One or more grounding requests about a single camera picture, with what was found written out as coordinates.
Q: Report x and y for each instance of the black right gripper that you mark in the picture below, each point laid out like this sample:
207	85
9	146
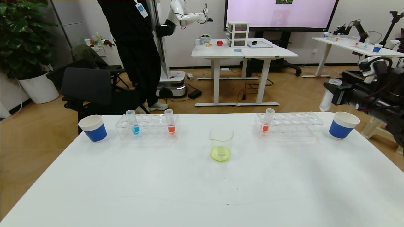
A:
338	93

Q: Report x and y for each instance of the yellow pigment test tube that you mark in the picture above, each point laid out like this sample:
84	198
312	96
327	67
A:
325	102

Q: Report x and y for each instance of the blue pigment test tube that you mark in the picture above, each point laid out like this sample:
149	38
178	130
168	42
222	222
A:
135	129

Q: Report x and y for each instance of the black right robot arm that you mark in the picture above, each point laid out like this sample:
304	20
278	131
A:
389	104

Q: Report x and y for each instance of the black wheeled robot base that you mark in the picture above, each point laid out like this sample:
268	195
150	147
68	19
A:
350	75

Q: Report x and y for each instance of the black distant robot arm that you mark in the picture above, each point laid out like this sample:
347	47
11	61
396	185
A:
355	26

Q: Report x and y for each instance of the distant clear tube rack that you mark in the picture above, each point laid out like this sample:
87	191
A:
363	44
334	37

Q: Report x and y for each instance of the distant clear beaker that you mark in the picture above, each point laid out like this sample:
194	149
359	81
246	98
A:
354	41

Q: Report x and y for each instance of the clear plastic test tube rack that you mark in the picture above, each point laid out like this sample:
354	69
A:
151	126
288	125

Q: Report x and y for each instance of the orange pigment test tube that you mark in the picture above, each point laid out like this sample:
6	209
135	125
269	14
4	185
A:
171	129
265	128

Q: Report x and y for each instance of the clear glass beaker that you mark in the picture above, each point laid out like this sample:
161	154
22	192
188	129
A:
221	154

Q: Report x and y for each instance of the blue white paper cup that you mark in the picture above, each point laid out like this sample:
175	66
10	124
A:
340	130
93	132

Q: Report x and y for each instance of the white standing desk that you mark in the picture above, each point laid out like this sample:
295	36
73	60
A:
347	44
268	53
217	52

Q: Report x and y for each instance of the beige plastic stool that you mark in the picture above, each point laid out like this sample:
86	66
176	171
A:
371	129

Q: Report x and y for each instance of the small distant blue cup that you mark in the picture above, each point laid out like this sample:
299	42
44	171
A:
325	35
377	48

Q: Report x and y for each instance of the black display stand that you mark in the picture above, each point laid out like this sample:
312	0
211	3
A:
277	64

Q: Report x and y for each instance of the grey flat tray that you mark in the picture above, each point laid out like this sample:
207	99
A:
259	45

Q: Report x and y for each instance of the white mini drawer unit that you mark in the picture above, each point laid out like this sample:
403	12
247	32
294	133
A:
237	35

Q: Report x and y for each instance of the small white round device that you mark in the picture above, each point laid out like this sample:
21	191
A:
205	38

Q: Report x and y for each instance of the black power adapter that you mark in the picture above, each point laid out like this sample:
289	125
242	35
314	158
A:
194	94

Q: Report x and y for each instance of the white power strip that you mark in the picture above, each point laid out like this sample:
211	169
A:
190	76

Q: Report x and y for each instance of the white humanoid robot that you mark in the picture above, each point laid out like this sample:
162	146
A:
173	85

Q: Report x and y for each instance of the person in black clothes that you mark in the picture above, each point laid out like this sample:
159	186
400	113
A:
135	37

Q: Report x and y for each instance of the black folding chair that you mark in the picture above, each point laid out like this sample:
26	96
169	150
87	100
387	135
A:
107	71

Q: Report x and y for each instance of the brown plush toy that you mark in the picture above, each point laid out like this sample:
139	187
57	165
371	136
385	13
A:
109	43

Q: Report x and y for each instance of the white low cabinet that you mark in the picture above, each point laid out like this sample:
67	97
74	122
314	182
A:
105	53

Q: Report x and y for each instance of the green drink bottle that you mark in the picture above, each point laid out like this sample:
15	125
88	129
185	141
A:
98	38

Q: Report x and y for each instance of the black office chair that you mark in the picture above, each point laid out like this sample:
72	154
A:
86	83

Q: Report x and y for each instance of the small white paper cup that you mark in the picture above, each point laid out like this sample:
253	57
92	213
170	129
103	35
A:
87	42

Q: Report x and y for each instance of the olive green jacket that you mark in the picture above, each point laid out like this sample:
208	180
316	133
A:
85	53

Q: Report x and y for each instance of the white plant pot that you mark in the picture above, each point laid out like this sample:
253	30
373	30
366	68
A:
39	90

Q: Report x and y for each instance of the large green leafy plant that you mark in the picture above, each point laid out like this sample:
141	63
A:
19	37

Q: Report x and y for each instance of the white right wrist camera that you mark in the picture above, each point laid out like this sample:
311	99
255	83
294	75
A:
375	66

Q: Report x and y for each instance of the black camera tripod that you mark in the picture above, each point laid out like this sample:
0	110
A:
393	28

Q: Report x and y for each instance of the large wall display screen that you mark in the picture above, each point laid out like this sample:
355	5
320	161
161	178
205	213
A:
281	15

